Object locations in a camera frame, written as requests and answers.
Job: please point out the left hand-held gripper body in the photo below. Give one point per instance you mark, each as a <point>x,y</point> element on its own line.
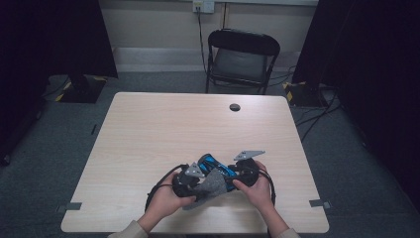
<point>185,185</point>

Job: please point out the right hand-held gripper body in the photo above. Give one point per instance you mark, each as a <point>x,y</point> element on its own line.
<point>249,172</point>

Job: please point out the grey terry cloth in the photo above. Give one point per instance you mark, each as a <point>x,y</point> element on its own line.
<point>211,190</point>

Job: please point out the blue and black toy car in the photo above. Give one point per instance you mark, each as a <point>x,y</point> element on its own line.
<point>211,163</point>

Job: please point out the person's right hand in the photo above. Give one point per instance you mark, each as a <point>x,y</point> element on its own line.
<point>257,195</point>

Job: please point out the person's left hand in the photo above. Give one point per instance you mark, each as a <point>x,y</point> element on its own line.
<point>166,201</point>

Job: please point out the round black table grommet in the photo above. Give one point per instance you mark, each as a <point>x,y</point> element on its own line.
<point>234,107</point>

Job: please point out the grey tape strip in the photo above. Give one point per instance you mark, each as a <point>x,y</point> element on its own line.
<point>318,203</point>
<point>71,206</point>

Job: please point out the black stand base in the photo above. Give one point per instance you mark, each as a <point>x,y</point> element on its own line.
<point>303,95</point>
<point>82,91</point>

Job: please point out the black folding chair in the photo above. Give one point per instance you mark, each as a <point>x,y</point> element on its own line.
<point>242,62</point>

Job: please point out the short black floor tape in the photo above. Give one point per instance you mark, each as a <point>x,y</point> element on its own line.
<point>94,129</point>

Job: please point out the dark curtain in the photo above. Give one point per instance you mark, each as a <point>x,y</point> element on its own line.
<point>373,66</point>
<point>49,39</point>

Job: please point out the white wall socket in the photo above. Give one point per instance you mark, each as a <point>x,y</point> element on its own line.
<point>203,6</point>

